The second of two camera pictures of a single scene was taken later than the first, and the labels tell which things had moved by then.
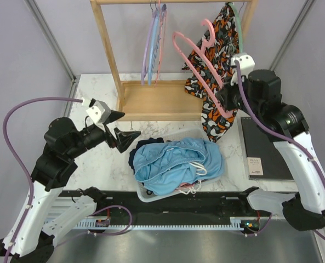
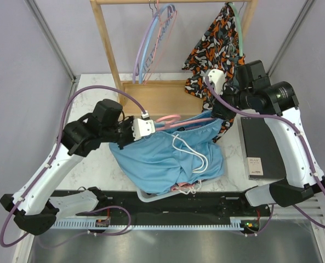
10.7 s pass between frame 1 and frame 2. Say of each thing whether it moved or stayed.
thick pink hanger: moved
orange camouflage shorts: stayed
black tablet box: stayed
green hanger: stayed
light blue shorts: moved
